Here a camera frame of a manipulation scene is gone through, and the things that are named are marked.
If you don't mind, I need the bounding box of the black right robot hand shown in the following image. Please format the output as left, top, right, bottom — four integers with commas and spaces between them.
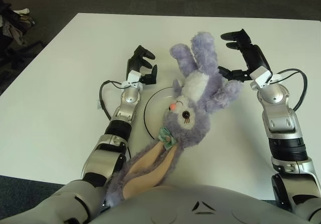
218, 29, 271, 83

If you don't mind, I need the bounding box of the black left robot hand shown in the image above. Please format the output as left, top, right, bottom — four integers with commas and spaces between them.
126, 45, 158, 85

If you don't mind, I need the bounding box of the purple plush bunny doll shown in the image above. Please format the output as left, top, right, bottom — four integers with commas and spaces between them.
104, 31, 243, 207

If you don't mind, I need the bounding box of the white plate with black rim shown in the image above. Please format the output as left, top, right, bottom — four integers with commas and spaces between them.
144, 86, 176, 141

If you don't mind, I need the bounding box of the black office chair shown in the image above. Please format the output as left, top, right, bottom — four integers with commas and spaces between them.
0, 0, 43, 64

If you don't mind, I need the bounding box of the dark heap of clothes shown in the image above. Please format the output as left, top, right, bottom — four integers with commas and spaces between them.
0, 0, 36, 44

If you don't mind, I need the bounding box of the grey robot torso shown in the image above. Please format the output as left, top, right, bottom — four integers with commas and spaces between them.
0, 178, 321, 224

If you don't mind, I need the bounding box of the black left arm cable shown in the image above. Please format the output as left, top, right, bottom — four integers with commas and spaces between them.
99, 80, 128, 121

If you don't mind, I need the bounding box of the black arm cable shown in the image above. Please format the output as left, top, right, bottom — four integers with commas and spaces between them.
99, 80, 128, 121
272, 69, 308, 111

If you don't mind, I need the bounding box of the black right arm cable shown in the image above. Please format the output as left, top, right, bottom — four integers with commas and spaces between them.
272, 69, 308, 111

